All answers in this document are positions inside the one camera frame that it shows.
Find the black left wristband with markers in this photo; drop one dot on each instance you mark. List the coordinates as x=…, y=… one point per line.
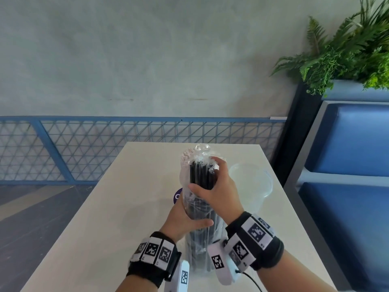
x=152, y=258

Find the person's left forearm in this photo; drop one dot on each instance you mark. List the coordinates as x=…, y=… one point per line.
x=136, y=285

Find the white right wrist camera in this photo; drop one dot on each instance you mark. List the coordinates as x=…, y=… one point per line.
x=222, y=264

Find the pale planter box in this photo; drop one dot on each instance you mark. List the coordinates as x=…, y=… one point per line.
x=349, y=92

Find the blue cushioned bench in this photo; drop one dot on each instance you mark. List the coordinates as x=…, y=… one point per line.
x=334, y=177

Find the round purple sticker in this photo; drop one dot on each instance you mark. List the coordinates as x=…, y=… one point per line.
x=177, y=196

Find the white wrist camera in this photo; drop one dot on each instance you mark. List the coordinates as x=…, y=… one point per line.
x=222, y=264
x=179, y=279

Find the black right wristband with markers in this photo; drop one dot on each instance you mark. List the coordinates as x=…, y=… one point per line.
x=261, y=240

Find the green fern plant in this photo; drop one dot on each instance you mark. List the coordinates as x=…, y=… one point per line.
x=343, y=57

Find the beige table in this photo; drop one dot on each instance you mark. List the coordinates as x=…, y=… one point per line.
x=121, y=209

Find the pack of black straws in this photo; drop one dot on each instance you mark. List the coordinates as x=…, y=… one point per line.
x=200, y=173

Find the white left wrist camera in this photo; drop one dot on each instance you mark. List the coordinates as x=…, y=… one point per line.
x=179, y=279

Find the blue mesh fence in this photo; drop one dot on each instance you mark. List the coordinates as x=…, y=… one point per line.
x=91, y=149

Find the clear plastic cup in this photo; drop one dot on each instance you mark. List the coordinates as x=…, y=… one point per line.
x=252, y=185

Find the black wristband with markers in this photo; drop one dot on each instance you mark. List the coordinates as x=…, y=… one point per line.
x=261, y=240
x=152, y=258

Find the black pillar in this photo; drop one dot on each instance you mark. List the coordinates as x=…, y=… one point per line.
x=297, y=133

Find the person's right hand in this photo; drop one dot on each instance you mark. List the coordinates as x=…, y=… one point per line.
x=225, y=197

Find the person's left hand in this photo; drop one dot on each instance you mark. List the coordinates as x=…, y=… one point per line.
x=176, y=222

